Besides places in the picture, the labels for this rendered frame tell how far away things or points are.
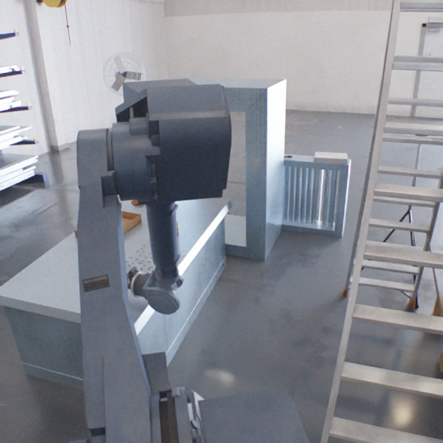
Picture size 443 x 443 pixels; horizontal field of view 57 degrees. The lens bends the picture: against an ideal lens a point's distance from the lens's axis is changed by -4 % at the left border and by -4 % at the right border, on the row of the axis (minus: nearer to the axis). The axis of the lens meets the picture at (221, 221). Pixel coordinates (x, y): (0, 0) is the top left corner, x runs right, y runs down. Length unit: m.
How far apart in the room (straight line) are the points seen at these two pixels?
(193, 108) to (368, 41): 10.00
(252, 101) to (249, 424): 2.76
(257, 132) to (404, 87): 7.94
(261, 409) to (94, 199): 0.74
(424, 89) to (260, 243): 8.01
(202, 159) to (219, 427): 0.75
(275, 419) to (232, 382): 1.60
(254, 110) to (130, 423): 2.83
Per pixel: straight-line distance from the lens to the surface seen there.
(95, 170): 1.25
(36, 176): 6.84
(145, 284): 2.22
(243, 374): 2.82
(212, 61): 12.00
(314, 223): 4.56
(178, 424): 1.08
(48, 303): 2.53
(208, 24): 12.01
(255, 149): 3.58
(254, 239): 3.89
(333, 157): 4.22
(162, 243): 1.84
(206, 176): 1.34
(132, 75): 6.96
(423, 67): 1.68
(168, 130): 1.22
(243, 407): 1.20
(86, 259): 1.19
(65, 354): 2.73
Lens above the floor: 2.01
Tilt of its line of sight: 25 degrees down
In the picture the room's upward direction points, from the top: 2 degrees counter-clockwise
